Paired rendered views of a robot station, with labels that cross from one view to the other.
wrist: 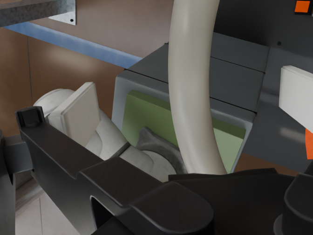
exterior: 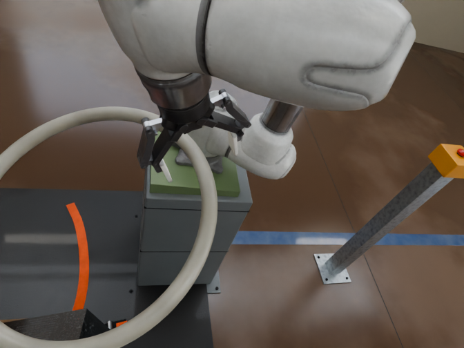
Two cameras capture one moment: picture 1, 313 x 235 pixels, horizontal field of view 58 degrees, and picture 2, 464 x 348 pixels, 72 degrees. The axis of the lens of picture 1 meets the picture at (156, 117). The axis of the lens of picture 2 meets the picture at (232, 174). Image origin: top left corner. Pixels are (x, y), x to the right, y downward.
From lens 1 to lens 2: 0.43 m
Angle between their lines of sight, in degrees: 8
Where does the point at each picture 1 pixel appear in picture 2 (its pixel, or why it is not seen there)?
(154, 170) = (204, 143)
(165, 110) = not seen: hidden behind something
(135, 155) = (219, 149)
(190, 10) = (209, 186)
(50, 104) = (282, 163)
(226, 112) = (166, 200)
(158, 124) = not seen: hidden behind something
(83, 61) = (297, 225)
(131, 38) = (261, 257)
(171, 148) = not seen: hidden behind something
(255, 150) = (121, 195)
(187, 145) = (195, 146)
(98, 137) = (246, 152)
